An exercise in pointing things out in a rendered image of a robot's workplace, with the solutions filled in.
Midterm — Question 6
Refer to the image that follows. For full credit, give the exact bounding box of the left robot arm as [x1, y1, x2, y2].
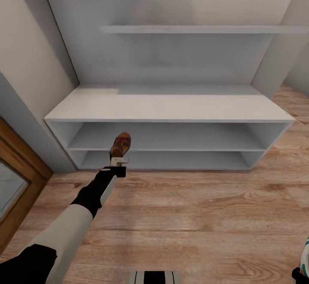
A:
[0, 157, 130, 284]

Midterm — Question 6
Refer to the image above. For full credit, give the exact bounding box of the robot trunk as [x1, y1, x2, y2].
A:
[127, 271, 182, 284]

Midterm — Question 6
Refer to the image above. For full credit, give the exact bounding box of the sandal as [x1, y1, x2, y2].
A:
[109, 132, 131, 166]

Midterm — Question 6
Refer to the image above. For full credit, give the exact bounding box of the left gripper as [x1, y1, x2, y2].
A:
[112, 166, 127, 178]

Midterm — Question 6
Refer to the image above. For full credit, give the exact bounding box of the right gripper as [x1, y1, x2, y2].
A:
[292, 267, 309, 284]

